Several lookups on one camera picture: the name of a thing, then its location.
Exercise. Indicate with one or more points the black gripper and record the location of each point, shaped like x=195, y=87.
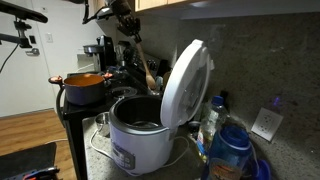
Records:
x=128, y=24

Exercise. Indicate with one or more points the wooden spoon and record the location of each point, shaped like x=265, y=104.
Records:
x=148, y=76

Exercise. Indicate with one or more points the white rice cooker lid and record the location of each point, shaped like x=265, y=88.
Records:
x=187, y=85

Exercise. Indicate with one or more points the white rice cooker body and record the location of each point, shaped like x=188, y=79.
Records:
x=140, y=143

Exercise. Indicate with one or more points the black coffee maker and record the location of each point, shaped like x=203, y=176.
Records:
x=103, y=53

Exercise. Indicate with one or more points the black electric stove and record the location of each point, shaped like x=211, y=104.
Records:
x=71, y=117

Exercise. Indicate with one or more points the blue pot orange interior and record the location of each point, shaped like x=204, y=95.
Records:
x=83, y=89

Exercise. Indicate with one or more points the clear plastic bottle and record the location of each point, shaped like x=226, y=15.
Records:
x=213, y=116

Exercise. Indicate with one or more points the blue water bottle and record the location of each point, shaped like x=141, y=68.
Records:
x=228, y=154

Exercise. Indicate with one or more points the black camera on stand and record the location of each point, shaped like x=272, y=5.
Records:
x=21, y=15

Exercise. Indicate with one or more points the white wall outlet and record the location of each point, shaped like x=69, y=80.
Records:
x=266, y=124

